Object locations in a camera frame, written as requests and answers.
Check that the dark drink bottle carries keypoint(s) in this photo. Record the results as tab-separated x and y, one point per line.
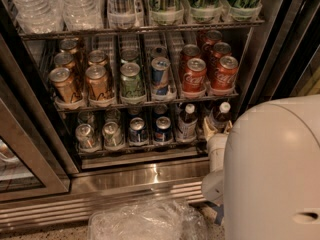
220	116
187	121

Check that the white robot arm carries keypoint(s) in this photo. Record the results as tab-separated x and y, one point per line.
267	171

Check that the open glass fridge door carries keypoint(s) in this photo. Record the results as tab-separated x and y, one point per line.
283	54

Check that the steel fridge base grille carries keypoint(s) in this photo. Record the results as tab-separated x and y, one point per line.
102	190

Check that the right clear water bottle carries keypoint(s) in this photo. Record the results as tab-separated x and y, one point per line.
82	14

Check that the clear water bottle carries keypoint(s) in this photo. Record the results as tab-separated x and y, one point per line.
39	16
82	14

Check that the left glass fridge door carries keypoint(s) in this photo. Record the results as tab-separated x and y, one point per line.
28	167

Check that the left clear water bottle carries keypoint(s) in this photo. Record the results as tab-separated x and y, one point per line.
39	16

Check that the front right Pepsi can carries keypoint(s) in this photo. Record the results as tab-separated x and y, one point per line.
163	131

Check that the pepsi can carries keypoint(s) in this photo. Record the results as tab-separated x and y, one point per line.
137	131
163	131

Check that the front right Coca-Cola can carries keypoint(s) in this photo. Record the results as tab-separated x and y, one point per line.
225	73

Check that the coca-cola can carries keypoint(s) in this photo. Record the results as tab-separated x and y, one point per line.
225	73
194	75
219	50
209	37
189	51

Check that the front left Coca-Cola can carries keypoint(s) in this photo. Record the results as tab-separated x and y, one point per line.
194	75

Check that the front left Pepsi can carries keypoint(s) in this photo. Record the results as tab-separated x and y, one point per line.
137	131

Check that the middle right Coca-Cola can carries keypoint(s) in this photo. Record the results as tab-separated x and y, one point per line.
219	50

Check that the blue tape cross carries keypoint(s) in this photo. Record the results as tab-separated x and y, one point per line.
217	211

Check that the front blue silver can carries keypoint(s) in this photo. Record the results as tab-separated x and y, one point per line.
160	75

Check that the blue silver can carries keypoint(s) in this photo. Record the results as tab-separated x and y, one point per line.
160	75
158	51

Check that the middle left Coca-Cola can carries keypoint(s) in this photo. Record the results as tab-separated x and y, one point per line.
189	51

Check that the front green can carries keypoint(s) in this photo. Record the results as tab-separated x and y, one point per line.
131	81

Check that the back Coca-Cola can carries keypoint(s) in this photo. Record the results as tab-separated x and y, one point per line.
209	37

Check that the back blue silver can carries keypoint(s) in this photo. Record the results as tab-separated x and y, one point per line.
158	51

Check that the clear plastic bin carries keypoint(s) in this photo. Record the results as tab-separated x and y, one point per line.
148	220

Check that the back green can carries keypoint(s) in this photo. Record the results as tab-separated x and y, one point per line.
129	55

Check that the front orange can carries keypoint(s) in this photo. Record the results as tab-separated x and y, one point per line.
99	86

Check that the orange can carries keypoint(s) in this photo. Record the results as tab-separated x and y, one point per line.
99	86
98	57

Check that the front silver can leftmost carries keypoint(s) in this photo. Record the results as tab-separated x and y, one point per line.
86	136

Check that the back orange can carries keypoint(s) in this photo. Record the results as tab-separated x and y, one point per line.
98	57

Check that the front left gold can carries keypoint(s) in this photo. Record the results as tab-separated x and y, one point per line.
65	84

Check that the gold can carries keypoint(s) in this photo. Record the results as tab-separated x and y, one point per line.
66	60
70	45
65	84

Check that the middle left gold can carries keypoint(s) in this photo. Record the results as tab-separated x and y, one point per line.
66	60

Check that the back left gold can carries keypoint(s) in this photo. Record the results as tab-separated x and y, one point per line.
70	45

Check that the middle wire shelf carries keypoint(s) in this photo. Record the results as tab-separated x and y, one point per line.
119	102

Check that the wire shelf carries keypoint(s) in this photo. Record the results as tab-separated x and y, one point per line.
119	102
141	30

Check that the upper wire shelf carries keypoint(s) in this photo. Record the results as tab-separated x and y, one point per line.
141	30

